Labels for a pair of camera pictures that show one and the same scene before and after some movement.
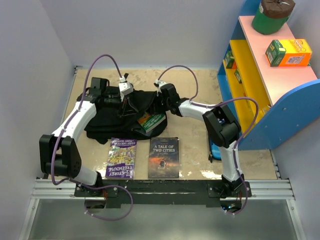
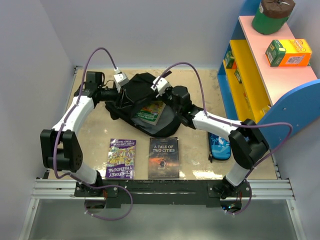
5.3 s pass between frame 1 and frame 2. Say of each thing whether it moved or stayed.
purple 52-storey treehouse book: stayed
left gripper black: stayed
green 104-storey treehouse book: moved
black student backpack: moved
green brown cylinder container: stayed
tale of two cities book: stayed
